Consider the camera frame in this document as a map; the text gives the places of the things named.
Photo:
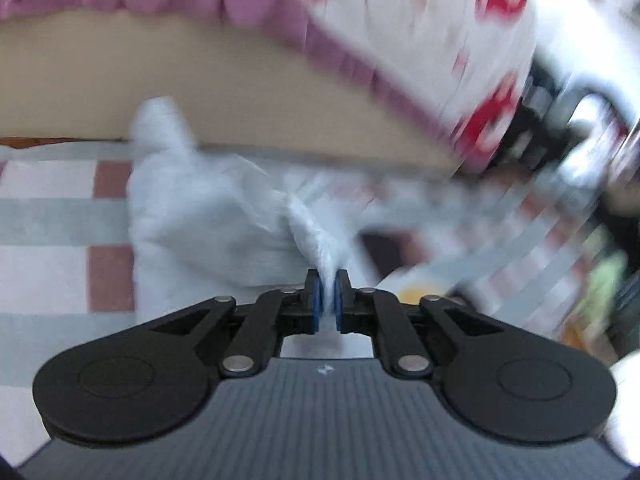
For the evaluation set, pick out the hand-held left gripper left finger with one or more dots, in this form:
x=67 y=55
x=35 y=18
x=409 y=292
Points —
x=313 y=305

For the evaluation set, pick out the beige bed base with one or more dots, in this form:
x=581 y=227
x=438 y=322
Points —
x=150 y=60

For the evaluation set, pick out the light grey t-shirt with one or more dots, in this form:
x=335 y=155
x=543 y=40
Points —
x=210 y=220

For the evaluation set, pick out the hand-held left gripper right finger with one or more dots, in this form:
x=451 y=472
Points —
x=341 y=305

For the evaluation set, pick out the white fluffy robe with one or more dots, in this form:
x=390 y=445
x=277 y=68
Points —
x=627 y=410

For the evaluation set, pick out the green striped pajamas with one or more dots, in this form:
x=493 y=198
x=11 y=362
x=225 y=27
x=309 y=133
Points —
x=607 y=280

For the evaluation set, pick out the bear print bedspread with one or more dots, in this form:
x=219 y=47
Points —
x=425 y=35

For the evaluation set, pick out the checked cartoon rug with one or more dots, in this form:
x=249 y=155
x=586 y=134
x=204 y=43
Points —
x=45 y=220

